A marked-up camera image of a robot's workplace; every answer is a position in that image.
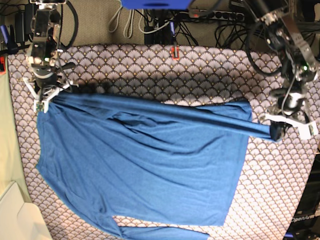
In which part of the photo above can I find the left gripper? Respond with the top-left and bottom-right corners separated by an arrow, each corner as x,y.
264,87 -> 319,141

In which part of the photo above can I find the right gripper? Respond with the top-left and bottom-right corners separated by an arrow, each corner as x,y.
22,65 -> 95,113

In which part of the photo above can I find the blue long-sleeve T-shirt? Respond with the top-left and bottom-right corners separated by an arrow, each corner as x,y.
36,93 -> 274,240

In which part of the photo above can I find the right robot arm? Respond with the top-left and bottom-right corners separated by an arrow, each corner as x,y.
21,0 -> 79,113

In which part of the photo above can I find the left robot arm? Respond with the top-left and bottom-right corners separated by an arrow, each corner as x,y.
244,0 -> 320,141

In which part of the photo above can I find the fan-patterned tablecloth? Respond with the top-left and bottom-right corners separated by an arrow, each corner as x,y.
7,45 -> 320,240

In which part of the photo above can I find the blue box at top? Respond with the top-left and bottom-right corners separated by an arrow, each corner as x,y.
121,0 -> 191,10

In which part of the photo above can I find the red clamp on table edge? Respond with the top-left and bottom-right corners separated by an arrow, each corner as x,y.
170,45 -> 180,60

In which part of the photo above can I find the black OpenArm base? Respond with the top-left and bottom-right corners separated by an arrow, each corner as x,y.
283,152 -> 320,240

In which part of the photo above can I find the black power strip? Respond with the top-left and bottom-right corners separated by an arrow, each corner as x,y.
185,10 -> 246,23

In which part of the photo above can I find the white plastic bin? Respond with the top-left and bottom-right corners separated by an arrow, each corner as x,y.
0,181 -> 52,240

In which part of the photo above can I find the grey looped cable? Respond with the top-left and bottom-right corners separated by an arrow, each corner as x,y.
107,7 -> 134,39

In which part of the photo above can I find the blue-handled clamp left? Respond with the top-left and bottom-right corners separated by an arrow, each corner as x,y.
0,24 -> 19,55

